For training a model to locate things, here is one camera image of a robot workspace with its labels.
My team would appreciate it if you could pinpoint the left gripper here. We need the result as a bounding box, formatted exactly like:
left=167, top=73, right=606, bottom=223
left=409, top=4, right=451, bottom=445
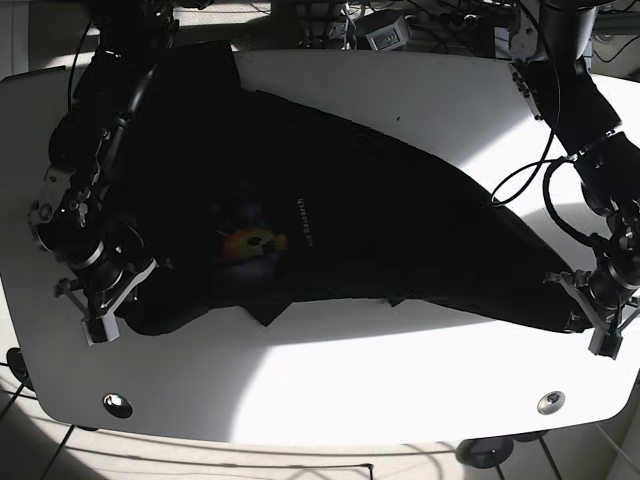
left=545, top=269, right=639, bottom=359

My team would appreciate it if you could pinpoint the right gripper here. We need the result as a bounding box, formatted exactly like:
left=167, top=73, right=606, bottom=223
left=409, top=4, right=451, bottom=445
left=54, top=259, right=158, bottom=345

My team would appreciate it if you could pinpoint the black graphic print T-shirt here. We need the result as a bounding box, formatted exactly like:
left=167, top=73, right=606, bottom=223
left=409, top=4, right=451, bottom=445
left=106, top=42, right=575, bottom=336

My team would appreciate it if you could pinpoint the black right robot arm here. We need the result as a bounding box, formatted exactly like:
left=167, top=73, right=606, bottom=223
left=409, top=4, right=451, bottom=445
left=28, top=1, right=179, bottom=345

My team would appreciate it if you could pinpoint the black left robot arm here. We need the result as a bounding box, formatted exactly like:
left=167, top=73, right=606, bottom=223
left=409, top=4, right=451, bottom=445
left=510, top=1, right=639, bottom=359

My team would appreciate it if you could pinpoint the right silver table grommet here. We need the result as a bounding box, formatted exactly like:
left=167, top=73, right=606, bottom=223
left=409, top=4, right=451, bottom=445
left=537, top=390, right=566, bottom=416

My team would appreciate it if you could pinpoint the silver table grommet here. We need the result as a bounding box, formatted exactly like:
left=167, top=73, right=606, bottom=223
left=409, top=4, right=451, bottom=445
left=537, top=390, right=566, bottom=416
left=102, top=393, right=133, bottom=419

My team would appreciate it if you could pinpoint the left silver table grommet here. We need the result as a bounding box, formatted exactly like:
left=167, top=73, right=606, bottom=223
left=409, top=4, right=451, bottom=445
left=102, top=393, right=133, bottom=419

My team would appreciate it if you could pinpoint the left black table leg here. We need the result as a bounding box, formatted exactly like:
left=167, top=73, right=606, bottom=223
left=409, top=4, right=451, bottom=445
left=39, top=425, right=76, bottom=480

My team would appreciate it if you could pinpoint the black round stand base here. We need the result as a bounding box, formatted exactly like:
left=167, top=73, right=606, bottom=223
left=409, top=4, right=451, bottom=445
left=466, top=437, right=514, bottom=469

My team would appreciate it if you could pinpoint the grey multi-socket box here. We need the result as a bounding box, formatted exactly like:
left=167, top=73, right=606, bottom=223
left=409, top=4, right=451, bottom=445
left=364, top=10, right=410, bottom=51

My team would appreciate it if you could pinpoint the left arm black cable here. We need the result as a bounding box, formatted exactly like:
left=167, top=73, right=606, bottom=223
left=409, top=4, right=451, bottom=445
left=489, top=49, right=606, bottom=251

